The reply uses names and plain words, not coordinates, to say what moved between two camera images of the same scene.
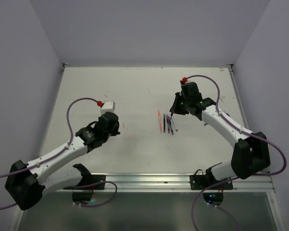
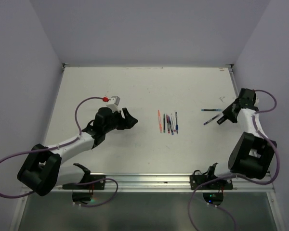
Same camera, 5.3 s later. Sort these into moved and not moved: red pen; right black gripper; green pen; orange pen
Moved: right black gripper
Not moved: orange pen; red pen; green pen
